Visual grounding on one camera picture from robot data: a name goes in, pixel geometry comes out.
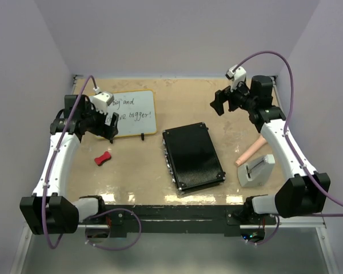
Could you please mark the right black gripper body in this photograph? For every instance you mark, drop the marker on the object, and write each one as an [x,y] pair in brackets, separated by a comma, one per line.
[241,92]

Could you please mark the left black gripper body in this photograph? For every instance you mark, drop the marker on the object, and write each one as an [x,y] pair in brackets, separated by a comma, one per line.
[95,120]

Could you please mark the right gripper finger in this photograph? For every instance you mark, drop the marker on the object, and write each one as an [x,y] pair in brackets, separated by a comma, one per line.
[220,97]
[232,104]

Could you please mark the red whiteboard eraser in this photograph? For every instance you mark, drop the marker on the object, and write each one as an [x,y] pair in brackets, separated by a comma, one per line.
[106,156]

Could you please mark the yellow framed whiteboard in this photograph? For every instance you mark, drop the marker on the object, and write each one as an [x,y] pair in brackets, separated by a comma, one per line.
[136,110]

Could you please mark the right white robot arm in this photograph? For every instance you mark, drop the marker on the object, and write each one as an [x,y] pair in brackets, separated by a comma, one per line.
[303,192]

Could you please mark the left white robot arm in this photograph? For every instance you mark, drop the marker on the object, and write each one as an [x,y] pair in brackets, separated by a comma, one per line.
[47,210]

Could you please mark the pink cylindrical tube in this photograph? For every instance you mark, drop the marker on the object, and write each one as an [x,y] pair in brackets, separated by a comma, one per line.
[261,141]

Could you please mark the black hard case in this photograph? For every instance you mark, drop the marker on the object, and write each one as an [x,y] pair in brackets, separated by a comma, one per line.
[191,158]

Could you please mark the grey white tape dispenser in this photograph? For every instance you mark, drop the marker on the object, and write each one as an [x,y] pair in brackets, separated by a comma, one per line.
[256,172]

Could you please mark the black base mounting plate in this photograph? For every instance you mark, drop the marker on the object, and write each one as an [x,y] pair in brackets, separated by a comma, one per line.
[191,219]

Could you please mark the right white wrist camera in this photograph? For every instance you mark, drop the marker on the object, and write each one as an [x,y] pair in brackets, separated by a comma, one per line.
[236,75]

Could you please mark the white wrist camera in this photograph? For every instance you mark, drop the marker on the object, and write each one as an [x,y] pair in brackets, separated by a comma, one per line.
[236,75]
[102,100]

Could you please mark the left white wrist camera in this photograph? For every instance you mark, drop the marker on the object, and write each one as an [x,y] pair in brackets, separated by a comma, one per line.
[102,100]

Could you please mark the aluminium front rail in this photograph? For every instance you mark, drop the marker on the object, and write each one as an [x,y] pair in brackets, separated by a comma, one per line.
[295,222]

